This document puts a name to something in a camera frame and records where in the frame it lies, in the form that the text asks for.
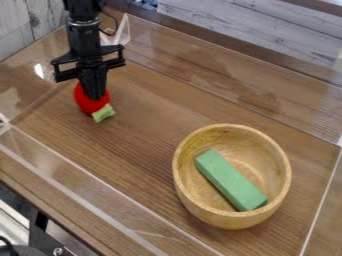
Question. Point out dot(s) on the black table leg frame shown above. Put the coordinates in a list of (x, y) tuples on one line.
[(41, 240)]

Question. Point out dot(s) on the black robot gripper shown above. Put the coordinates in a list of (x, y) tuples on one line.
[(88, 59)]

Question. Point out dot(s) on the clear acrylic tray walls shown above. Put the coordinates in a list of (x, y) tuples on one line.
[(107, 178)]

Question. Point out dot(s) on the green rectangular block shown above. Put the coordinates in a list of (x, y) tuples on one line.
[(236, 188)]

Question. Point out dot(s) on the red plush strawberry toy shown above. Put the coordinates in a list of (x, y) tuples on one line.
[(97, 109)]

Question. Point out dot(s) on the light wooden bowl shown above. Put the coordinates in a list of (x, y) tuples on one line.
[(255, 155)]

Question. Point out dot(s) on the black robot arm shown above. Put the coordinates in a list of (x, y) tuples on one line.
[(83, 11)]

